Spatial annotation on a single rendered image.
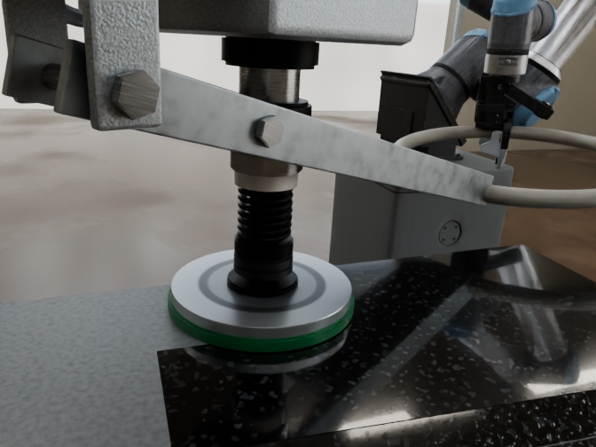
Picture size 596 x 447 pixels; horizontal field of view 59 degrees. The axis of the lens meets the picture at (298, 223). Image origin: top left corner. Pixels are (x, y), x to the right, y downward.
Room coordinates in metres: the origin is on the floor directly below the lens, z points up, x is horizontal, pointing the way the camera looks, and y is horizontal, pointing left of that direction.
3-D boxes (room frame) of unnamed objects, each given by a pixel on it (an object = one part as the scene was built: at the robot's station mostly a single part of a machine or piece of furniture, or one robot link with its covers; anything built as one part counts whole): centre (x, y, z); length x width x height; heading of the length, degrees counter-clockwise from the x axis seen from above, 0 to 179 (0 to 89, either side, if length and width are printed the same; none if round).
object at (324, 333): (0.57, 0.04, 0.88); 0.22 x 0.22 x 0.04
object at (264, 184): (0.57, 0.04, 1.03); 0.07 x 0.07 x 0.04
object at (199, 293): (0.57, 0.04, 0.89); 0.21 x 0.21 x 0.01
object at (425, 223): (1.63, -0.37, 0.43); 0.50 x 0.50 x 0.85; 22
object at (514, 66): (1.25, -0.45, 1.14); 0.10 x 0.09 x 0.05; 166
